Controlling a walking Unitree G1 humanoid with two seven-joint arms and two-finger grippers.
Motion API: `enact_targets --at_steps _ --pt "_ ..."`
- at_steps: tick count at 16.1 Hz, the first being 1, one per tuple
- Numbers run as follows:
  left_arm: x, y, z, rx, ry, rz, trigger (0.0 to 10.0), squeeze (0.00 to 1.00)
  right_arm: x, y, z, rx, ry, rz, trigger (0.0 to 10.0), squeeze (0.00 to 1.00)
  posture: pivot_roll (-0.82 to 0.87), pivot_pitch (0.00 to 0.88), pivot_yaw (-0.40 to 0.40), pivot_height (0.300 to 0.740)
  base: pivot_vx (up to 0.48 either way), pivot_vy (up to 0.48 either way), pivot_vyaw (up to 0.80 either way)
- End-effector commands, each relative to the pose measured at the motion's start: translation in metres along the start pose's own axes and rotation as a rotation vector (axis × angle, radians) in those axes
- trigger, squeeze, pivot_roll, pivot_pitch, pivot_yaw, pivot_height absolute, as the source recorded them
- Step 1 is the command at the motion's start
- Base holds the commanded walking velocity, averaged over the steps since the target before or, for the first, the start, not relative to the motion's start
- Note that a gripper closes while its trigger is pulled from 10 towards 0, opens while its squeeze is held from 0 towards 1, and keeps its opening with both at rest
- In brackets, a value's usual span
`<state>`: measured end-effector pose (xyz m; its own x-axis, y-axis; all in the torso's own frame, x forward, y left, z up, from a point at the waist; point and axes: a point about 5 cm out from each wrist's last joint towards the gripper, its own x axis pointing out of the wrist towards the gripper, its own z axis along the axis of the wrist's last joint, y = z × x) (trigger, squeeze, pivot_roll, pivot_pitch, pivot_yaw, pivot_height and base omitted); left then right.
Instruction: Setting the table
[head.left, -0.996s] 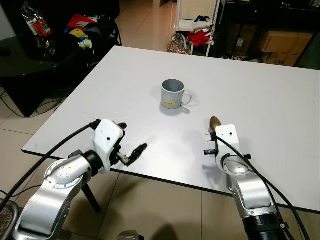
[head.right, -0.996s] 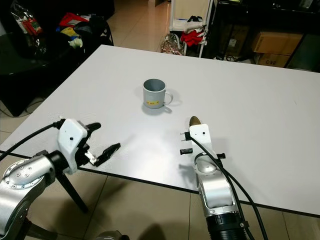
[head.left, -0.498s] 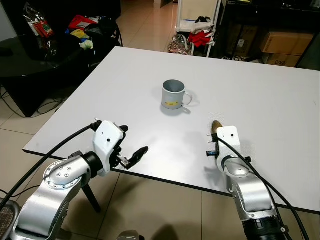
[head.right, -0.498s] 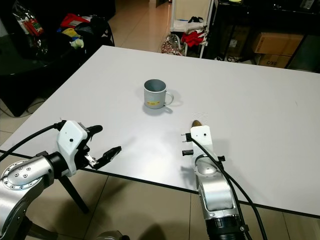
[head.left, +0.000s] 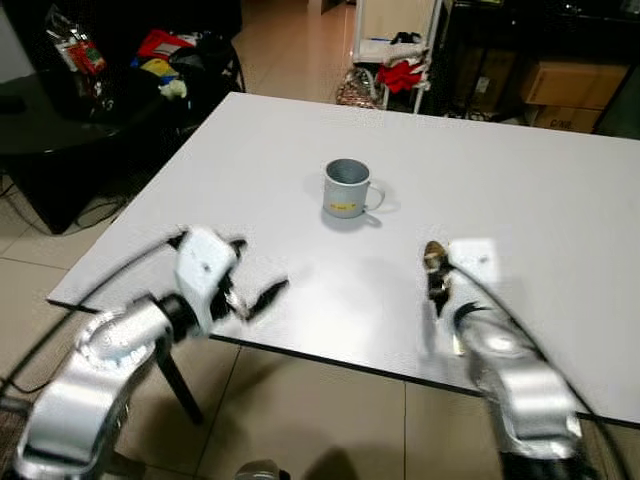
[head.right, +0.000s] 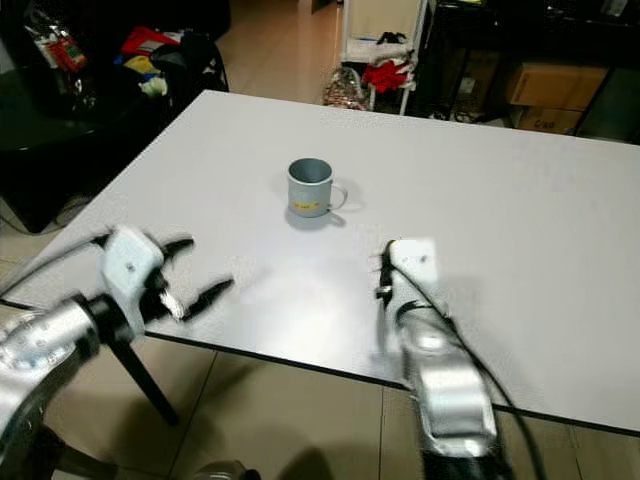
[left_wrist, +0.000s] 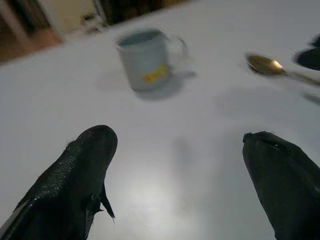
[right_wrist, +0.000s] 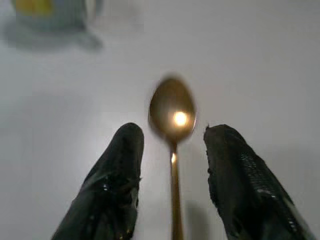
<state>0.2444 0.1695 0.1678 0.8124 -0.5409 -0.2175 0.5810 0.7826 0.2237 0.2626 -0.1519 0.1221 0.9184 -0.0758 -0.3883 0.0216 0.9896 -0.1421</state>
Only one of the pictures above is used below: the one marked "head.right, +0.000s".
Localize black bag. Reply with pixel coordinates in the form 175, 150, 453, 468
160, 32, 223, 93

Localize small brown cardboard box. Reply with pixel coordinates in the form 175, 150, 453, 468
515, 105, 586, 133

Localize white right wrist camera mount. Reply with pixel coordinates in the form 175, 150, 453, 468
388, 237, 439, 301

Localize red cloth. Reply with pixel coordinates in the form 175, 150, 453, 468
363, 58, 411, 94

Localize black table leg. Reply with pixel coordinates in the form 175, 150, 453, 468
108, 335, 183, 428

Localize red yellow item pile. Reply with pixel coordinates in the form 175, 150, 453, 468
118, 25, 191, 99

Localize large brown cardboard box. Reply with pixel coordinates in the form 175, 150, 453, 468
505, 62, 611, 111

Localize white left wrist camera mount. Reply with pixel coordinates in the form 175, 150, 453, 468
102, 225, 166, 321

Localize white shelf rack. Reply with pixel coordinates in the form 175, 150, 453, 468
340, 0, 433, 116

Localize black round table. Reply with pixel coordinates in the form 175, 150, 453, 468
0, 65, 221, 236

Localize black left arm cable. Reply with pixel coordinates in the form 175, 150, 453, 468
0, 235, 116, 301

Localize clear bag with red contents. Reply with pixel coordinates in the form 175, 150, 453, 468
25, 5, 91, 101

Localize black shelf unit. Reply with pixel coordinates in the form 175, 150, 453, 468
410, 0, 640, 141

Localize grey metal mug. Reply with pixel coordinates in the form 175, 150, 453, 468
286, 157, 351, 219

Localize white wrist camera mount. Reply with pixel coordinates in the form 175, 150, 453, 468
102, 225, 166, 321
388, 237, 439, 301

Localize grey robot foot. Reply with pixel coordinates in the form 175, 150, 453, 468
190, 460, 247, 480

